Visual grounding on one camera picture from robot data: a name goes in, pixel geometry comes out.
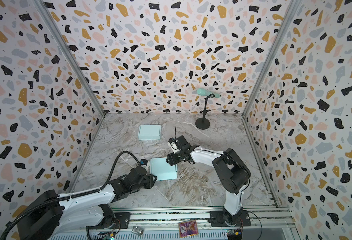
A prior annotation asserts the mint paper box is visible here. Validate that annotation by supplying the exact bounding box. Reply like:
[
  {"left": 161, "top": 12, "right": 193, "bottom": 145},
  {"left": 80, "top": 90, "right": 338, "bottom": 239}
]
[
  {"left": 150, "top": 158, "right": 177, "bottom": 181},
  {"left": 138, "top": 125, "right": 162, "bottom": 141}
]

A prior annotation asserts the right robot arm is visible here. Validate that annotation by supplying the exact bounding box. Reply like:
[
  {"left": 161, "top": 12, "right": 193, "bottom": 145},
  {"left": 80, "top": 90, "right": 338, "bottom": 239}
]
[{"left": 167, "top": 136, "right": 251, "bottom": 216}]

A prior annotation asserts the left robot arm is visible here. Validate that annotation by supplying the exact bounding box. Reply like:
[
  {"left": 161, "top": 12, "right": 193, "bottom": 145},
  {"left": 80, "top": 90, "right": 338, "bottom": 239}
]
[{"left": 0, "top": 166, "right": 158, "bottom": 240}]

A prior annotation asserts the black microphone stand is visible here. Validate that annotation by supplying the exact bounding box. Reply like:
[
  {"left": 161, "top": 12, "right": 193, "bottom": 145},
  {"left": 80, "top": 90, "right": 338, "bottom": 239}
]
[{"left": 195, "top": 94, "right": 215, "bottom": 130}]

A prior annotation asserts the colourful square card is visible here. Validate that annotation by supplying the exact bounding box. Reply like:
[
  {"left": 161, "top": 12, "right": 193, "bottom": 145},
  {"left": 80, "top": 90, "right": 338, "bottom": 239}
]
[{"left": 178, "top": 220, "right": 198, "bottom": 238}]

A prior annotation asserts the circuit board left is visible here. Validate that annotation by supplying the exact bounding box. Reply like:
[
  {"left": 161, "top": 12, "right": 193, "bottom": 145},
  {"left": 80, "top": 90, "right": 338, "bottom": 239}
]
[{"left": 102, "top": 231, "right": 119, "bottom": 240}]

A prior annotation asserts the circuit board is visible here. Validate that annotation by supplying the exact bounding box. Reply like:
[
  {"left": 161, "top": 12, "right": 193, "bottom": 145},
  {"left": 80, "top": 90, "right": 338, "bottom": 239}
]
[
  {"left": 226, "top": 228, "right": 243, "bottom": 240},
  {"left": 102, "top": 231, "right": 119, "bottom": 240}
]

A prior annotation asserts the circuit board right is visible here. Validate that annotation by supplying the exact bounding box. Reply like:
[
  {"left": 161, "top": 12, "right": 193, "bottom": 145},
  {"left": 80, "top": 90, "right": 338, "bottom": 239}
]
[{"left": 226, "top": 228, "right": 243, "bottom": 240}]

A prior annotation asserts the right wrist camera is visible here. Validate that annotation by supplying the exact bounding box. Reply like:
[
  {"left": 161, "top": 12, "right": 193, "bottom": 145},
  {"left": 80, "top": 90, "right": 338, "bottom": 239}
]
[{"left": 168, "top": 138, "right": 179, "bottom": 153}]

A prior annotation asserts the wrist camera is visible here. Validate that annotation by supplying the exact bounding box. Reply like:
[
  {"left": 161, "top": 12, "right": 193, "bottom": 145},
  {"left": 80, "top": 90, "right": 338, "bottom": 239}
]
[
  {"left": 168, "top": 138, "right": 179, "bottom": 153},
  {"left": 141, "top": 159, "right": 150, "bottom": 169}
]

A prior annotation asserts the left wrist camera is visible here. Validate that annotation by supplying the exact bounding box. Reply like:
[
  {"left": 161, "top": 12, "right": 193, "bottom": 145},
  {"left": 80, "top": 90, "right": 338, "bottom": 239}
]
[{"left": 141, "top": 159, "right": 150, "bottom": 169}]

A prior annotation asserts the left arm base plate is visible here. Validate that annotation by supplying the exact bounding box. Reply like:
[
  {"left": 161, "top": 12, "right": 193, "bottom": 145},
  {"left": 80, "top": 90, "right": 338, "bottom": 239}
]
[{"left": 103, "top": 212, "right": 131, "bottom": 230}]

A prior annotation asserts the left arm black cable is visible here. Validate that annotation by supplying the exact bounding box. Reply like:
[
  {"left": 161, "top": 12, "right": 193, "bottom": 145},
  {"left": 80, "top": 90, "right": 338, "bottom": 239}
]
[{"left": 0, "top": 150, "right": 141, "bottom": 240}]

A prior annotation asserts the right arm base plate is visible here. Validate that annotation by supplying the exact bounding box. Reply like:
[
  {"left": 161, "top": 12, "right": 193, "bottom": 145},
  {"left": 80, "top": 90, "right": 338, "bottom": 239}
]
[{"left": 207, "top": 209, "right": 251, "bottom": 228}]

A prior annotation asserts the aluminium mounting rail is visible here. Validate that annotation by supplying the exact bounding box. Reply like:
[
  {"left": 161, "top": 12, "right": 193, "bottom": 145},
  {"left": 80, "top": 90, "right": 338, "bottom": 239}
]
[{"left": 113, "top": 206, "right": 300, "bottom": 240}]

